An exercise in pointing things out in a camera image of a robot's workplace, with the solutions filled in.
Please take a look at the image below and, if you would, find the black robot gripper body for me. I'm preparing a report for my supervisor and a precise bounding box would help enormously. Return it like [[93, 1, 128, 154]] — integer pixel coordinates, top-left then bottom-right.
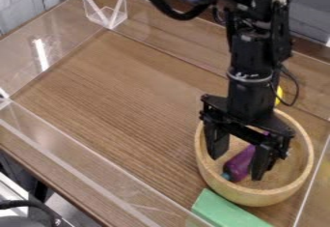
[[200, 74, 295, 159]]

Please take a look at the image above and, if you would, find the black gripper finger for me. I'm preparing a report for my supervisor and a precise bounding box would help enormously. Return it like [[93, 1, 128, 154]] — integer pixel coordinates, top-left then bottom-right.
[[250, 144, 278, 181], [203, 122, 230, 159]]

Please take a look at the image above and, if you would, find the purple toy eggplant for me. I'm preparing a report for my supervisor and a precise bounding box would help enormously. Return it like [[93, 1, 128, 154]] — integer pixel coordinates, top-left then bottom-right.
[[222, 145, 255, 183]]

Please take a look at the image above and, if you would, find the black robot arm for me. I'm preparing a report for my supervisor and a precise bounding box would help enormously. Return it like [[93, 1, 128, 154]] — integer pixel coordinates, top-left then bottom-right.
[[200, 0, 295, 181]]

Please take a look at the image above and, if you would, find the brown wooden bowl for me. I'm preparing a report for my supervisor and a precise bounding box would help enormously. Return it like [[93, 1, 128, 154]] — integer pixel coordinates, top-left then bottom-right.
[[195, 109, 314, 207]]

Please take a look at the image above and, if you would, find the yellow toy lemon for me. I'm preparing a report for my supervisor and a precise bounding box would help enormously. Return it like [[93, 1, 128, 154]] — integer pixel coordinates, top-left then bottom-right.
[[275, 85, 283, 106]]

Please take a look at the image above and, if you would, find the green cloth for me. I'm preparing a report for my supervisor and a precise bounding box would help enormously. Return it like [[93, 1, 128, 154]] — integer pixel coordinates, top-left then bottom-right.
[[191, 188, 274, 227]]

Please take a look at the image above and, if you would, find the black metal stand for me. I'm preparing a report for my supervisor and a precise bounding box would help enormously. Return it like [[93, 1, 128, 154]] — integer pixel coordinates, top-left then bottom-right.
[[0, 153, 75, 227]]

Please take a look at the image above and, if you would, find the clear acrylic corner bracket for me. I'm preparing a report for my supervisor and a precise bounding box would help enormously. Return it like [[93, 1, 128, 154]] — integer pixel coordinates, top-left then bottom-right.
[[83, 0, 128, 30]]

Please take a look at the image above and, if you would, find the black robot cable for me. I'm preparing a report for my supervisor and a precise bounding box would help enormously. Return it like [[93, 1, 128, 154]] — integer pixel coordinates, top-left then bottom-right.
[[133, 0, 230, 22]]

